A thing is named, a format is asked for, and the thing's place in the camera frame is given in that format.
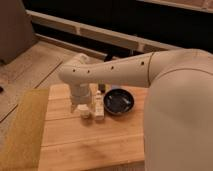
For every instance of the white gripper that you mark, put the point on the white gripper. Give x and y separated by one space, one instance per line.
80 94

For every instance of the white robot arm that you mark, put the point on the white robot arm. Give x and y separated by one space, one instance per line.
178 109

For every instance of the small white bottle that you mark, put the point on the small white bottle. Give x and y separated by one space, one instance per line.
99 107

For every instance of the dark rectangular block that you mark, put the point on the dark rectangular block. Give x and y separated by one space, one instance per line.
102 88

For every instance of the black round bowl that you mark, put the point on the black round bowl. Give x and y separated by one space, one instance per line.
118 101

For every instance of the yellow-green mat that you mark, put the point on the yellow-green mat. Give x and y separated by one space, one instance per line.
21 149

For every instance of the grey sofa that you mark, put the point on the grey sofa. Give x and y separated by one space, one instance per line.
16 32

